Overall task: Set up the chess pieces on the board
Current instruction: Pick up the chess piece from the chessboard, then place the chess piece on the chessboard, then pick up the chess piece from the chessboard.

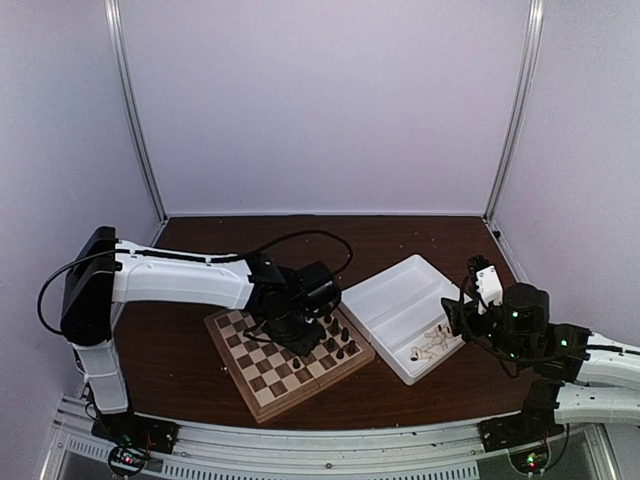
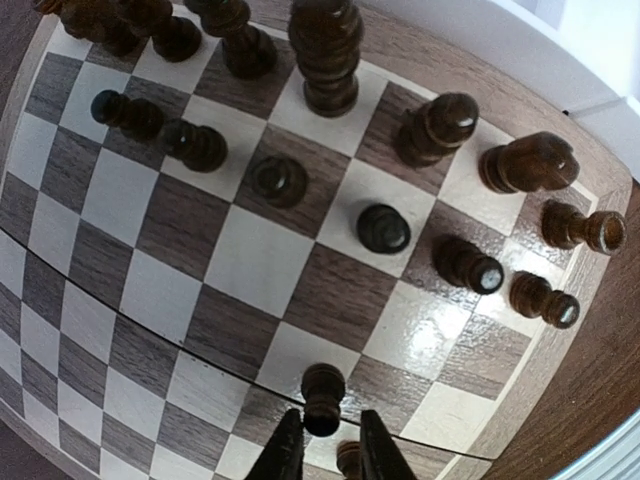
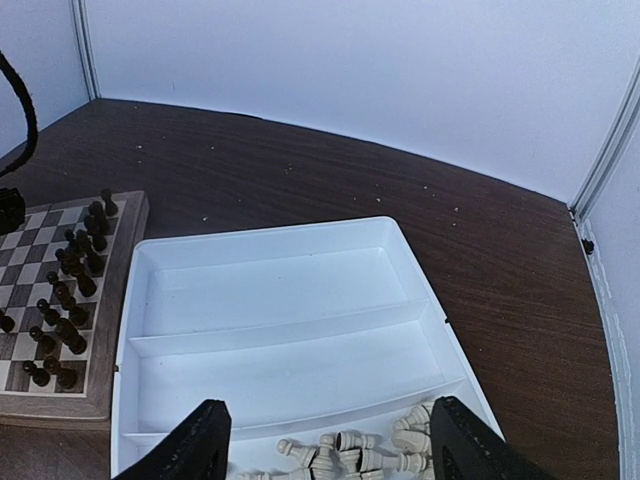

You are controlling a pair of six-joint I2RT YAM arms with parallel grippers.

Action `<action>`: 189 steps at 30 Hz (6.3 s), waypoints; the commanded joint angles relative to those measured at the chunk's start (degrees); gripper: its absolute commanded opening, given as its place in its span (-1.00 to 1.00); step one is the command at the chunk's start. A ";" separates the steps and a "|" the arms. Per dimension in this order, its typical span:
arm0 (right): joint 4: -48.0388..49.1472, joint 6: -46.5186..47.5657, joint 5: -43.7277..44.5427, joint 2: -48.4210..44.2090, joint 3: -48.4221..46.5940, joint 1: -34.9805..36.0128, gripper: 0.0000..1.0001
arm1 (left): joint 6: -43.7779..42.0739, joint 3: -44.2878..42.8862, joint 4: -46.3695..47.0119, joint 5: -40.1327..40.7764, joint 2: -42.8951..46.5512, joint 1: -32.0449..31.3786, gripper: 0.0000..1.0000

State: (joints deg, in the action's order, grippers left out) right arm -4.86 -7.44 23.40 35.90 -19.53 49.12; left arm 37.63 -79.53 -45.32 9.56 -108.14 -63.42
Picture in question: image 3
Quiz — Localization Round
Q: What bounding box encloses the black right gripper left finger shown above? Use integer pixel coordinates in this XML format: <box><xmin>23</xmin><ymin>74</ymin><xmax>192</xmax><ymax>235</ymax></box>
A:
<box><xmin>115</xmin><ymin>399</ymin><xmax>232</xmax><ymax>480</ymax></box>

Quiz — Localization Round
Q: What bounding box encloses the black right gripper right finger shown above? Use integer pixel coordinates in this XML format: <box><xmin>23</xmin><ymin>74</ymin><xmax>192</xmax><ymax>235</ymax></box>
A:
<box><xmin>430</xmin><ymin>396</ymin><xmax>550</xmax><ymax>480</ymax></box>

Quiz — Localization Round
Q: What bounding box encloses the dark chess rook piece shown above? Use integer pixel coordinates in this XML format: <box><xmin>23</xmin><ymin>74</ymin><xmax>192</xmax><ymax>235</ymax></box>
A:
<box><xmin>43</xmin><ymin>356</ymin><xmax>78</xmax><ymax>390</ymax></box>

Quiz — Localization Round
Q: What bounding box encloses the dark chess pawn piece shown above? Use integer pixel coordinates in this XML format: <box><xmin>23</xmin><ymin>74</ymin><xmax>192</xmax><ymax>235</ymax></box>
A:
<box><xmin>22</xmin><ymin>361</ymin><xmax>50</xmax><ymax>387</ymax></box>

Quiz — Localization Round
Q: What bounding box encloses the dark chess king piece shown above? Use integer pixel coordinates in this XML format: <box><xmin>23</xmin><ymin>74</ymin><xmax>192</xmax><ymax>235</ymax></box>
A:
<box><xmin>71</xmin><ymin>258</ymin><xmax>97</xmax><ymax>297</ymax></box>

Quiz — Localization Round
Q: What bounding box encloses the dark chess queen piece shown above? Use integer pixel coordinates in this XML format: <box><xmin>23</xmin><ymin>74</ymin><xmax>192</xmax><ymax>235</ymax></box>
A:
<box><xmin>75</xmin><ymin>230</ymin><xmax>105</xmax><ymax>274</ymax></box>

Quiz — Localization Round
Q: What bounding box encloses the white chess pieces pile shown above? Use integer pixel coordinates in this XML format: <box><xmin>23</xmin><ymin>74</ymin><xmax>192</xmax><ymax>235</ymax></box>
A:
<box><xmin>235</xmin><ymin>400</ymin><xmax>436</xmax><ymax>479</ymax></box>

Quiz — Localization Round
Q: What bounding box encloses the white divided plastic tray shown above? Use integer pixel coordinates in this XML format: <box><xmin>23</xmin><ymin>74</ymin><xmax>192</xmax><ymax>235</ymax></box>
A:
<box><xmin>111</xmin><ymin>216</ymin><xmax>497</xmax><ymax>474</ymax></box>

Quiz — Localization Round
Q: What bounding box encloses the wooden chessboard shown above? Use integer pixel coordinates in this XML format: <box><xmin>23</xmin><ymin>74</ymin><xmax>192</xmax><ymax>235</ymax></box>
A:
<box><xmin>1</xmin><ymin>191</ymin><xmax>149</xmax><ymax>429</ymax></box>

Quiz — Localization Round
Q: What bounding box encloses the aluminium frame rail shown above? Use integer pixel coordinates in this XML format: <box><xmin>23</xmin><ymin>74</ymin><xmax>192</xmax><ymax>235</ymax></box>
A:
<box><xmin>568</xmin><ymin>60</ymin><xmax>639</xmax><ymax>224</ymax></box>

